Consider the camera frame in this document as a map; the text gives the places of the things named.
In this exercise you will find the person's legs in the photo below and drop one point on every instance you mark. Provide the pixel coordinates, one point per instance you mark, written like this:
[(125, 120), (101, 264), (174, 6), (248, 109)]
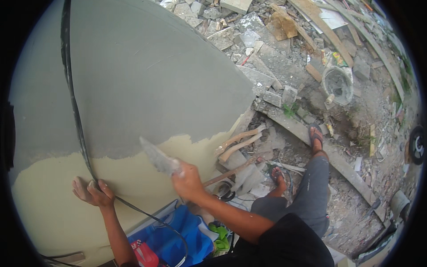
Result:
[(312, 193)]

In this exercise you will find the person's body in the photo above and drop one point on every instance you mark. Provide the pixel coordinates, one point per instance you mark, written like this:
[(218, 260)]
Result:
[(283, 243)]

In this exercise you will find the grey putty knife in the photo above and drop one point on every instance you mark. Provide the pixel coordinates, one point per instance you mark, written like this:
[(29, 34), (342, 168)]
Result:
[(158, 157)]

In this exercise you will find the black wheel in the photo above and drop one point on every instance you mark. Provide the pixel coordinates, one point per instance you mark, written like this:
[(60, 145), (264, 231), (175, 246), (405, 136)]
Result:
[(417, 145)]

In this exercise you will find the heap of broken rubble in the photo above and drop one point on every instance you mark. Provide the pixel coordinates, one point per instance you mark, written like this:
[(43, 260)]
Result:
[(260, 40)]

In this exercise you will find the pile of wooden planks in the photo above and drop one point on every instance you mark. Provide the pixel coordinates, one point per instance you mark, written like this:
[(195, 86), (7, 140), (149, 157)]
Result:
[(333, 36)]

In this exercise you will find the person's right hand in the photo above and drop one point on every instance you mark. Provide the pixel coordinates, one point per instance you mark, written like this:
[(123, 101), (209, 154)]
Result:
[(190, 183)]

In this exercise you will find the yellow wooden stake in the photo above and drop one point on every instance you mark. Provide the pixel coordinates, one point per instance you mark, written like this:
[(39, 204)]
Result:
[(372, 140)]

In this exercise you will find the blue plastic bag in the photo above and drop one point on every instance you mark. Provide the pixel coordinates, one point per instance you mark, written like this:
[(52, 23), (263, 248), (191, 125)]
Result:
[(180, 233)]

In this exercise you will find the grey pipe piece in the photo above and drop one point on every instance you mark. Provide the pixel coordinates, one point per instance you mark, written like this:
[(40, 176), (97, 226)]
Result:
[(399, 203)]

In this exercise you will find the person's right fingers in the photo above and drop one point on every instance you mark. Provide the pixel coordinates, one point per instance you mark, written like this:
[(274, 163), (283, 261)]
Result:
[(178, 175)]

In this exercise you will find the person's left hand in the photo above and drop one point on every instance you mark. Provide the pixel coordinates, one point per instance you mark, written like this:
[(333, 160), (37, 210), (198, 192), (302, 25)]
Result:
[(95, 197)]

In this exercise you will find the red printed packet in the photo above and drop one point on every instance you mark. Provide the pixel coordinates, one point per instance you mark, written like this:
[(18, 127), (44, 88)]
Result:
[(145, 255)]

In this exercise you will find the cement-stained bucket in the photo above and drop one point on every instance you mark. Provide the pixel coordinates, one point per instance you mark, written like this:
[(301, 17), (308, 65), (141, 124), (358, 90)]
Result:
[(337, 87)]

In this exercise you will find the green cloth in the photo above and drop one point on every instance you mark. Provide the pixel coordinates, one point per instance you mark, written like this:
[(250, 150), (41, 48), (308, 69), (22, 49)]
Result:
[(220, 238)]

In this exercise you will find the black angle grinder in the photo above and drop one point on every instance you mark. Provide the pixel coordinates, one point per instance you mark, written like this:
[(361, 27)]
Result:
[(224, 191)]

